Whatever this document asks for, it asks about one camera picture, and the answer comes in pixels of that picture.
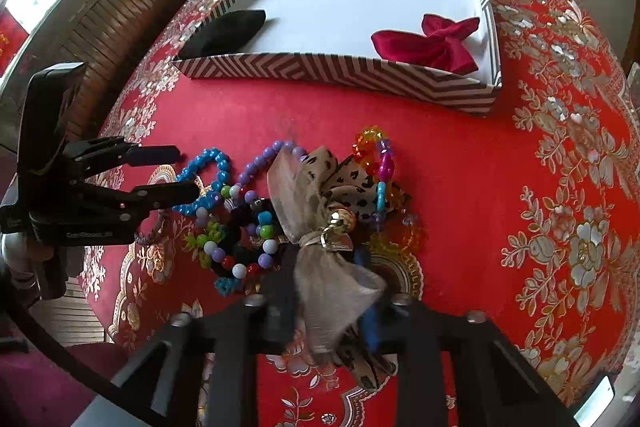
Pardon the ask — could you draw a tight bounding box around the brown scrunchie with leopard bow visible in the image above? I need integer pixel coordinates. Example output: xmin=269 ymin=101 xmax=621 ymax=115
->
xmin=266 ymin=147 xmax=402 ymax=390

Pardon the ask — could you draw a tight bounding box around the black scrunchie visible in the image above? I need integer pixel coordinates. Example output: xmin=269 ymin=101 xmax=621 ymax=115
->
xmin=220 ymin=199 xmax=301 ymax=279

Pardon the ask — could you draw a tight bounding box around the blue bead bracelet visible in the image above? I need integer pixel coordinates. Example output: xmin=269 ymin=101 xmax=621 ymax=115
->
xmin=172 ymin=148 xmax=233 ymax=215

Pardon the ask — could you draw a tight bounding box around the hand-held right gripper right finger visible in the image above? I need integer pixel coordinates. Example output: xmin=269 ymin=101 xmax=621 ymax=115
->
xmin=356 ymin=293 xmax=577 ymax=427

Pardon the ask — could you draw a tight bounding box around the purple bead bracelet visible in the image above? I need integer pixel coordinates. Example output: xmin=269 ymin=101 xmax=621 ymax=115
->
xmin=235 ymin=140 xmax=308 ymax=188

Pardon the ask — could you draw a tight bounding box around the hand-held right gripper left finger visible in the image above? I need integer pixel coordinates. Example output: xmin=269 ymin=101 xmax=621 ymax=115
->
xmin=110 ymin=269 xmax=301 ymax=427

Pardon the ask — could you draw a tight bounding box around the orange clear bead bracelet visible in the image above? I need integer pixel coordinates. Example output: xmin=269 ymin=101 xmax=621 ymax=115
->
xmin=352 ymin=125 xmax=426 ymax=258

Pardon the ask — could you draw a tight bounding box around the red embroidered tablecloth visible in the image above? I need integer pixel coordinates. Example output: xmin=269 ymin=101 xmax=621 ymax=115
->
xmin=80 ymin=0 xmax=640 ymax=427

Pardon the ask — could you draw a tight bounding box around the striped cardboard box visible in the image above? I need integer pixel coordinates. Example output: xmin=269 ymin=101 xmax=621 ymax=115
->
xmin=170 ymin=0 xmax=503 ymax=118

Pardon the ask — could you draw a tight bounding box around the red satin hair bow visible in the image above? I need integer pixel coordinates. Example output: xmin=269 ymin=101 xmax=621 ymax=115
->
xmin=371 ymin=13 xmax=482 ymax=72

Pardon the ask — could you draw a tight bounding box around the green flower bead bracelet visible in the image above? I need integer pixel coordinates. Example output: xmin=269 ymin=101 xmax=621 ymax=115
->
xmin=184 ymin=221 xmax=251 ymax=300

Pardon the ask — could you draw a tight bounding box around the black cable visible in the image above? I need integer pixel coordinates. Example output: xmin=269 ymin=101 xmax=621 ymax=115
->
xmin=0 ymin=297 xmax=151 ymax=427

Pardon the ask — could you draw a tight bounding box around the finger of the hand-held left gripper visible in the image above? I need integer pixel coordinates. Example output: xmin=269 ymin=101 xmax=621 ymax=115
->
xmin=65 ymin=136 xmax=182 ymax=182
xmin=92 ymin=181 xmax=202 ymax=233

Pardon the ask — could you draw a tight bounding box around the multicolour round bead bracelet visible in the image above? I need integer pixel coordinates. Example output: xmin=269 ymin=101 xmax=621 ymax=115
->
xmin=195 ymin=186 xmax=282 ymax=280

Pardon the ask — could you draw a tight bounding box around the wooden door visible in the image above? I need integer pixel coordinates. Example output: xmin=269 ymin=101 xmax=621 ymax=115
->
xmin=50 ymin=0 xmax=211 ymax=142

